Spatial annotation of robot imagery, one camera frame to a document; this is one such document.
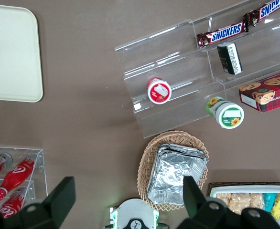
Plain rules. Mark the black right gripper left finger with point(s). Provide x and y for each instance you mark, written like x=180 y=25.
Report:
x=58 y=200

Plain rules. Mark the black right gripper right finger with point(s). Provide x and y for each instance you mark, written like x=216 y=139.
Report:
x=197 y=205

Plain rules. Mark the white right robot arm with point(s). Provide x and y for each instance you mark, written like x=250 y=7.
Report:
x=135 y=212

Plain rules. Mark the white rectangular snack tray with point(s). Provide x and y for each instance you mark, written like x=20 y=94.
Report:
x=235 y=190

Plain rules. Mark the aluminium foil tray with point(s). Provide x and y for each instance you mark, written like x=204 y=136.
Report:
x=171 y=167

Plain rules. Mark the dark wicker rectangular basket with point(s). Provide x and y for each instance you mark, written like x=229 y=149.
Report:
x=245 y=184

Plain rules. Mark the light oval wicker basket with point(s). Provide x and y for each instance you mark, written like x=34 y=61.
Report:
x=149 y=152

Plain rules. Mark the cream plastic serving tray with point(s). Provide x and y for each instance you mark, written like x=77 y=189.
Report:
x=13 y=59

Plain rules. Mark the rice cracker pack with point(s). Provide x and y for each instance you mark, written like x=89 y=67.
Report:
x=239 y=202
x=223 y=199
x=257 y=200

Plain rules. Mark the clear acrylic bottle rack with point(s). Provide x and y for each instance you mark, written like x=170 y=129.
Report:
x=40 y=162

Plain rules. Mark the teal snack packet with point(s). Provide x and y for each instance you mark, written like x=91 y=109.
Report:
x=270 y=201

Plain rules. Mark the yellow snack packet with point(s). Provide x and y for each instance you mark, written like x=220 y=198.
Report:
x=279 y=206

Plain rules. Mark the green lid sunflower jar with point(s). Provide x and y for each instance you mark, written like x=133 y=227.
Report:
x=228 y=115

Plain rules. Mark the red lid strawberry jar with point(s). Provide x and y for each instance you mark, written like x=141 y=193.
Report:
x=159 y=91

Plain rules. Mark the red tartan cookie box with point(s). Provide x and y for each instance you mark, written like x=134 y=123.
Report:
x=269 y=93

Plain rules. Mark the clear acrylic stepped shelf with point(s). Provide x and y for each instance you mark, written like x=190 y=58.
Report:
x=140 y=71
x=269 y=47

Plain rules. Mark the small black box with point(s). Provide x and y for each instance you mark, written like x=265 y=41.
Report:
x=229 y=59

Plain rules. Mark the Snickers chocolate bar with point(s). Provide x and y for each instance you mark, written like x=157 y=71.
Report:
x=271 y=9
x=226 y=34

